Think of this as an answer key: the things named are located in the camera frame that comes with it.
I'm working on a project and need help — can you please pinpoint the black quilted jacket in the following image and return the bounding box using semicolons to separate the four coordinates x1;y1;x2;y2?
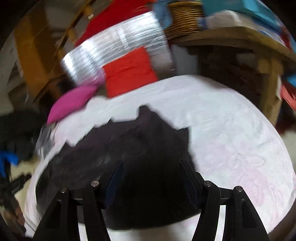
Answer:
36;105;198;230

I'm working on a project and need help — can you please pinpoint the folded coral clothes stack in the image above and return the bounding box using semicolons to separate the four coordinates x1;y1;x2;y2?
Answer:
281;81;296;110

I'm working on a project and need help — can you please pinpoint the blue jacket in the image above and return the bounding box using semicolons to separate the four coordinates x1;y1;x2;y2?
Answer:
1;151;20;178

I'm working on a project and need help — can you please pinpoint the black puffer coat pile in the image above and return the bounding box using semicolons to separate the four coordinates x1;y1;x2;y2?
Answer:
1;110;45;161

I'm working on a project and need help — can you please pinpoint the grey garment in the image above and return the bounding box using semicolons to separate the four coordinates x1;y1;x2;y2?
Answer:
35;123;57;160

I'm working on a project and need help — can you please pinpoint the white bed sheet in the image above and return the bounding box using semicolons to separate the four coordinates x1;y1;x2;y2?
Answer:
23;75;295;232

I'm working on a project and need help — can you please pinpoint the pink pillow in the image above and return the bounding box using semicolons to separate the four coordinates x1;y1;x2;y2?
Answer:
47;85;98;125

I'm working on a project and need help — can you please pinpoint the silver foil insulation panel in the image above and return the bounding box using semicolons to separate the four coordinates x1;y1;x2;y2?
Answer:
60;11;174;85

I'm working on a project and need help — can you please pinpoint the wooden side table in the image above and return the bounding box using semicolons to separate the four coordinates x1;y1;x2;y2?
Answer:
169;27;295;125

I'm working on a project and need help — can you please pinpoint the red square cushion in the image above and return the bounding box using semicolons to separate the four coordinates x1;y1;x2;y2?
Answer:
103;47;158;98

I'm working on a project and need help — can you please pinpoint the large red cushion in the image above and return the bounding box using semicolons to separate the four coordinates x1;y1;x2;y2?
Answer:
75;0;156;47

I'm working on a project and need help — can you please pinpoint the light blue cardboard box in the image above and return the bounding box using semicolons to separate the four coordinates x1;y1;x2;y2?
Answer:
202;0;282;31

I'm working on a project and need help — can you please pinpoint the wicker basket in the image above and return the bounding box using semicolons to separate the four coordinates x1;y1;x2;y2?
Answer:
165;1;204;40

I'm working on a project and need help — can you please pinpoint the blue cloth in basket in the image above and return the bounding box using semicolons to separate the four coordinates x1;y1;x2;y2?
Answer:
152;0;174;30

